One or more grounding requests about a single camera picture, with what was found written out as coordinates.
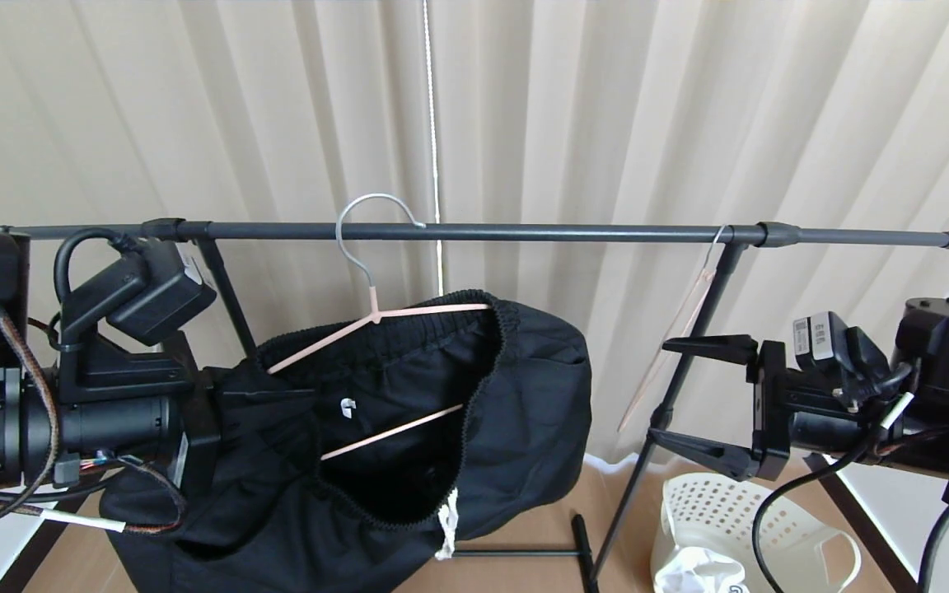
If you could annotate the black clothes rack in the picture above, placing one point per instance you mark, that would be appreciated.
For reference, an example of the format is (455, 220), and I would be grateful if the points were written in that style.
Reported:
(565, 233)

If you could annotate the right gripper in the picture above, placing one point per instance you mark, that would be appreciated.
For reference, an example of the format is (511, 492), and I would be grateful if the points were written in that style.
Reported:
(820, 432)

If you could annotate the black shorts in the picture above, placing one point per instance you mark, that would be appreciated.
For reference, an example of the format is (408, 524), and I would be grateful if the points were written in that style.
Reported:
(524, 412)

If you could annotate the white laundry basket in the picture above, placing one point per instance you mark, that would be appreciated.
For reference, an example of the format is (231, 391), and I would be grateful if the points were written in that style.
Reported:
(796, 552)

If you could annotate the white printed garment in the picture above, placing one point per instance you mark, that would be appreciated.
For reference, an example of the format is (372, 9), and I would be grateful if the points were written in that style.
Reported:
(697, 572)

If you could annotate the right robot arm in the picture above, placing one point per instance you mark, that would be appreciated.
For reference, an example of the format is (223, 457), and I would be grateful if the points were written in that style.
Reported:
(948, 346)

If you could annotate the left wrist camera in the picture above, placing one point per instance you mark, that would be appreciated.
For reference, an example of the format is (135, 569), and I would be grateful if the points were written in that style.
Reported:
(157, 292)

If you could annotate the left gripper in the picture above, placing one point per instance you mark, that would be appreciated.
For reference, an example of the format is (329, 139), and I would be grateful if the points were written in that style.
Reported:
(112, 436)

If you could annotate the pink clothes hanger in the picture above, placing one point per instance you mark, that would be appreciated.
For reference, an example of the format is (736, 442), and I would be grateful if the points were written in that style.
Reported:
(433, 310)
(693, 310)

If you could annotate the beige curtain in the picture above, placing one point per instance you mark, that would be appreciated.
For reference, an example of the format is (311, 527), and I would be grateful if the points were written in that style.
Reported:
(606, 123)

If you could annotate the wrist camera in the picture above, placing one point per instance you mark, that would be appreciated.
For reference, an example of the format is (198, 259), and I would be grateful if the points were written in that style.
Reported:
(837, 346)
(157, 292)

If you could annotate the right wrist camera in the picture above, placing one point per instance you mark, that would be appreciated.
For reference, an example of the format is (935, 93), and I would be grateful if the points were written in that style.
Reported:
(837, 346)

